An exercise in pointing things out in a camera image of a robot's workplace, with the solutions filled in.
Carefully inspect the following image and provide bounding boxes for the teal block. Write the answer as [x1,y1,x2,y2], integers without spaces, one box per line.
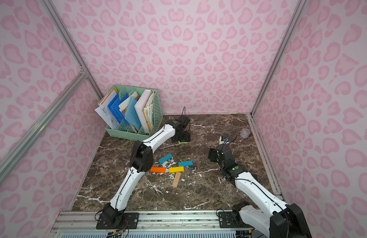
[158,153,173,164]
[179,161,193,167]

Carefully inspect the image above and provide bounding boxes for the yellow building block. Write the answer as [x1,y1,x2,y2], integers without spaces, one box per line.
[169,167,184,174]

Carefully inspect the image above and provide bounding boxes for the orange building block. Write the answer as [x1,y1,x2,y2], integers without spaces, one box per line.
[150,167,166,174]

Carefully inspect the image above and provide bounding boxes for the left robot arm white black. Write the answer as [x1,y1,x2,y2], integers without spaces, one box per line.
[96,115,190,230]

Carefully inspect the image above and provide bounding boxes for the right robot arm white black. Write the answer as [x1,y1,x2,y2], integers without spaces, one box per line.
[208,142,311,238]

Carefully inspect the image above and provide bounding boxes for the natural wood building block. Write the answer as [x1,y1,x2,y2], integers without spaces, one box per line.
[172,172,182,188]

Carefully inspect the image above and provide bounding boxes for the clear plastic cup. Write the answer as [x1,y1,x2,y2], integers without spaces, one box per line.
[240,128,251,139]

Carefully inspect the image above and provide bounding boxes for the white booklets stack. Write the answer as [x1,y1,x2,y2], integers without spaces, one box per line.
[135,89,155,134]

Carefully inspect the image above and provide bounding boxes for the green plastic file basket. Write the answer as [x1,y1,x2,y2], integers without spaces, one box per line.
[106,85,163,141]

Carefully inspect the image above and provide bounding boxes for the light blue folder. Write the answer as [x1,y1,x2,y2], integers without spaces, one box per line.
[125,97,141,132]

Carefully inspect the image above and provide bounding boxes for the blue folders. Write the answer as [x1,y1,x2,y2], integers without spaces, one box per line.
[108,93,130,126]

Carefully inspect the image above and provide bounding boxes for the white paper sheets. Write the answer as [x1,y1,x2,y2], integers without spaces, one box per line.
[95,88,120,130]

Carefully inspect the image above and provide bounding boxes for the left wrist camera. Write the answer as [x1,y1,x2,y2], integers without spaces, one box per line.
[178,115,190,129]

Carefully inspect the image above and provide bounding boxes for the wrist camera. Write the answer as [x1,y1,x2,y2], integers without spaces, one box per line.
[178,115,190,129]
[219,135,231,145]

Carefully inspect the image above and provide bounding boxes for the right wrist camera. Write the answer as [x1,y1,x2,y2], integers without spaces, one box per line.
[219,135,231,145]

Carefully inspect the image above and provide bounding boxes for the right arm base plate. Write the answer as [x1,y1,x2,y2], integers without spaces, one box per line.
[216,210,253,228]

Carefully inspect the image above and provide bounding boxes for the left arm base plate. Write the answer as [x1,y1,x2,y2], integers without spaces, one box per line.
[96,212,139,230]

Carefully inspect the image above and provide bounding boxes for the aluminium front rail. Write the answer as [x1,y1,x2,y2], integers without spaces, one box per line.
[48,209,264,238]

